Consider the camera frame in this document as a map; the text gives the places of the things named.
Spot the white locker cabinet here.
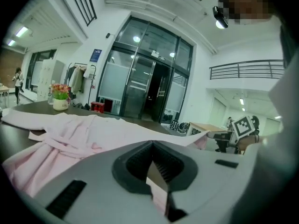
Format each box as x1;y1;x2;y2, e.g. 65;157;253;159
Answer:
36;59;65;101

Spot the white pot of flowers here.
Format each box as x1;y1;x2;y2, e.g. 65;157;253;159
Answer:
50;83;72;112

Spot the black head camera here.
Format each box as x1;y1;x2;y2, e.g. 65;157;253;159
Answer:
212;5;229;29

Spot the black coat rack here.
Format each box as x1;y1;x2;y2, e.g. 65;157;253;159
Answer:
64;63;98;107

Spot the person's right forearm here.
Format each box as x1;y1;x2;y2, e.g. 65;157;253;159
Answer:
237;134;266;152

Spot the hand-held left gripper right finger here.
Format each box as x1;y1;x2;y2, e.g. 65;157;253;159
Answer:
153;140;245;224

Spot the olive hanging coat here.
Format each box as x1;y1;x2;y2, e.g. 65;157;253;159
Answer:
71;66;85;94

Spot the glass entrance door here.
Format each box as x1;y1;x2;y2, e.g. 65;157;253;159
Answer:
97;16;194;126

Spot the black backpack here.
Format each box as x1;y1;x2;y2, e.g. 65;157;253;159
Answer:
74;103;91;111

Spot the red metal cabinet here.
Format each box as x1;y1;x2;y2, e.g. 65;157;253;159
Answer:
90;101;106;113

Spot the pink robe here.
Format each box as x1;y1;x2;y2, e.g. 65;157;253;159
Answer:
1;108;208;219

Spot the light wooden table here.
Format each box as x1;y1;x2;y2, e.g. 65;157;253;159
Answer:
188;122;232;137

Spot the blue wall sign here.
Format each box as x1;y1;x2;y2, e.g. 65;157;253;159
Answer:
90;48;103;63

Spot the black white patterned bag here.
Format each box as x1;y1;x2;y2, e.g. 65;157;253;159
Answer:
179;122;190;135
168;119;180;135

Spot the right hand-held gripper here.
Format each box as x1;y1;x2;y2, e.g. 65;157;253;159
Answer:
207;116;256;154

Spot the black balcony railing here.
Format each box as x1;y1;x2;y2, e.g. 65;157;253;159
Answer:
209;59;285;80

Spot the clear water bottle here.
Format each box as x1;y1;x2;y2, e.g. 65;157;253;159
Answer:
47;80;56;106

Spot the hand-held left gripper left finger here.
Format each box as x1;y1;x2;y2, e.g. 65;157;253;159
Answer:
34;140;170;224

